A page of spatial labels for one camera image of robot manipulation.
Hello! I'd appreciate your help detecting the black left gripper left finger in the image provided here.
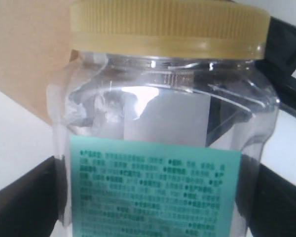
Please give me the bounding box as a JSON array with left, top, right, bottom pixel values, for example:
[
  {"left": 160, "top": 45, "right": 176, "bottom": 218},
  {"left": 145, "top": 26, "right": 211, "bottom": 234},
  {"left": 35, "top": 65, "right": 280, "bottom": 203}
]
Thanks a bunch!
[{"left": 0, "top": 157, "right": 64, "bottom": 237}]

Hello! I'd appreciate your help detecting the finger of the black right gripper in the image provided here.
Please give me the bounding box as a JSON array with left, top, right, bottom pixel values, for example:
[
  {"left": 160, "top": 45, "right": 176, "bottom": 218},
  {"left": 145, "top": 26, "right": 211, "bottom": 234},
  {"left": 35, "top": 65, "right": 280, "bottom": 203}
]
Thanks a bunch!
[{"left": 257, "top": 17, "right": 296, "bottom": 94}]

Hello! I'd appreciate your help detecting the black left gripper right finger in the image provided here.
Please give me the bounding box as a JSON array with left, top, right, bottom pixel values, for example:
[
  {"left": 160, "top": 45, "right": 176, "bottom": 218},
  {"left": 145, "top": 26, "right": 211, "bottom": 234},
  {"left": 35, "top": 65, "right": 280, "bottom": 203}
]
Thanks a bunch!
[{"left": 248, "top": 162, "right": 296, "bottom": 237}]

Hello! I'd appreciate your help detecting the clear jar yellow lid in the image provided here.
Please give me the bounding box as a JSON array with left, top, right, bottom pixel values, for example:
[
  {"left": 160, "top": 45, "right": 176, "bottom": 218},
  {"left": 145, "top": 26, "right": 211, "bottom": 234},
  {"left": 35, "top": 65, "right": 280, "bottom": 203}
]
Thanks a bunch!
[{"left": 46, "top": 0, "right": 279, "bottom": 237}]

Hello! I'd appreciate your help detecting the brown paper bag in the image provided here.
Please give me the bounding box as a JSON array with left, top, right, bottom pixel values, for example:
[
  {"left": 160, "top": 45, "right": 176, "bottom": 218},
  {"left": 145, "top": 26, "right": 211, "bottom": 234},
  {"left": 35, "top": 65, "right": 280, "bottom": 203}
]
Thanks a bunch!
[{"left": 0, "top": 0, "right": 77, "bottom": 122}]

